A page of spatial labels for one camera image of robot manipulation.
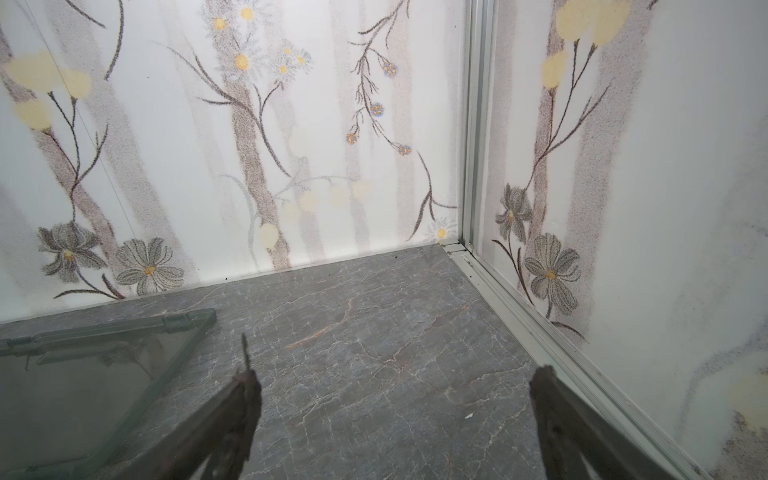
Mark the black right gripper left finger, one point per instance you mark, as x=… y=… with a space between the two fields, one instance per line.
x=218 y=436

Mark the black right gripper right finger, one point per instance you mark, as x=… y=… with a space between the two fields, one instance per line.
x=575 y=441

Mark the grey plastic organizer box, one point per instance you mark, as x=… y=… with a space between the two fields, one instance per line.
x=70 y=397

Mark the aluminium corner frame post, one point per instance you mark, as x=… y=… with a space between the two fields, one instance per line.
x=476 y=80

